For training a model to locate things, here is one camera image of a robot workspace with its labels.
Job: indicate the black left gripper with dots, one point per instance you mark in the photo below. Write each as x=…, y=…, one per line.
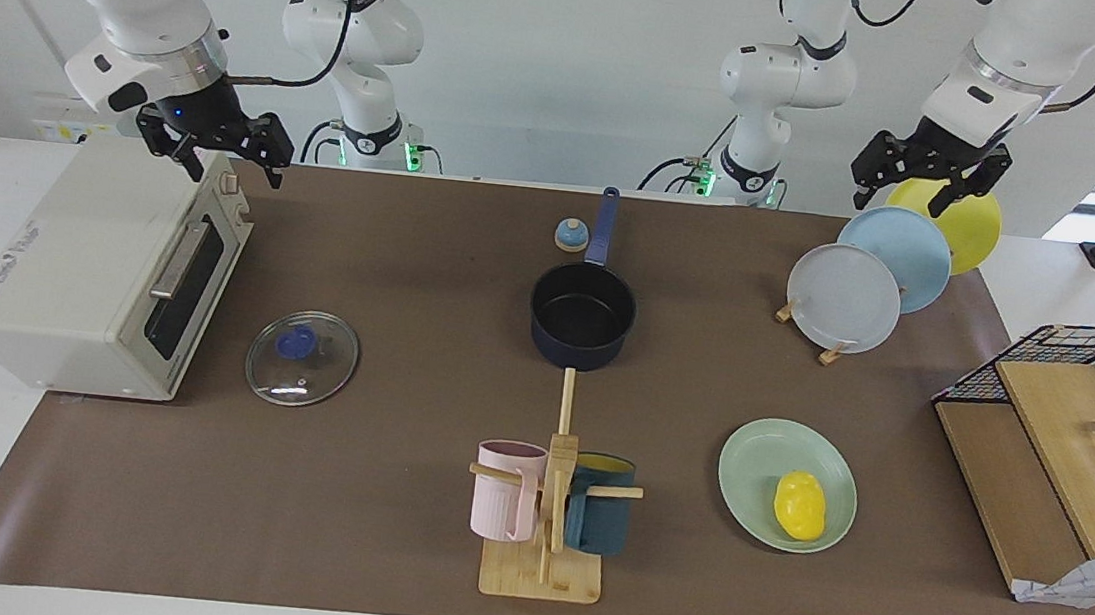
x=944, y=155

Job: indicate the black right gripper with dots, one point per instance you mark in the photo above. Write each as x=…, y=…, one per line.
x=209, y=114

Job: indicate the glass lid with blue knob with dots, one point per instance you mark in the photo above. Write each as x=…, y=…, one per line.
x=301, y=359

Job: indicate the yellow lemon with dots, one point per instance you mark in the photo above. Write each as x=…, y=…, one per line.
x=800, y=505

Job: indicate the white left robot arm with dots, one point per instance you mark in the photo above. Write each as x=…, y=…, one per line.
x=1009, y=51

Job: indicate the yellow plate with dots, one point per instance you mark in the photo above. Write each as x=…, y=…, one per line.
x=972, y=233

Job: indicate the light blue plate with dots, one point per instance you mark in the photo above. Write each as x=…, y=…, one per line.
x=899, y=251

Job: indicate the grey plate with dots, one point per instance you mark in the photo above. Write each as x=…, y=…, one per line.
x=844, y=301

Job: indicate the wooden plate rack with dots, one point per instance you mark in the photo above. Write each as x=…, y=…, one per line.
x=830, y=355

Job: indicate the mint green plate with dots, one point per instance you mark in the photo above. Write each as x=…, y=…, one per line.
x=763, y=469

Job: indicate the cream toaster oven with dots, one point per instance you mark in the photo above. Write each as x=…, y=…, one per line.
x=81, y=253

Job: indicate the wooden shelf boards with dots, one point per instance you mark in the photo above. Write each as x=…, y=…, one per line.
x=1024, y=474

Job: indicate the small blue round timer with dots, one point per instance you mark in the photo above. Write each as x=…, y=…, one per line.
x=570, y=237

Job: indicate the brown table mat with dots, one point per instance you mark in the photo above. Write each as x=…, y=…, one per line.
x=339, y=488

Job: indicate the dark blue saucepan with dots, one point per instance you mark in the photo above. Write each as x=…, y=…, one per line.
x=582, y=316

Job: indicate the pink ribbed mug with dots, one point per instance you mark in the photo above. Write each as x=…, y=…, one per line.
x=504, y=494

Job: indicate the dark teal mug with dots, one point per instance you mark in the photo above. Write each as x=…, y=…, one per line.
x=599, y=519

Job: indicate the wooden mug tree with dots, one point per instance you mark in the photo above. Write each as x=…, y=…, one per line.
x=542, y=573

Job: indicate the white wall socket box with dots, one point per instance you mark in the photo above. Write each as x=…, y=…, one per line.
x=62, y=128

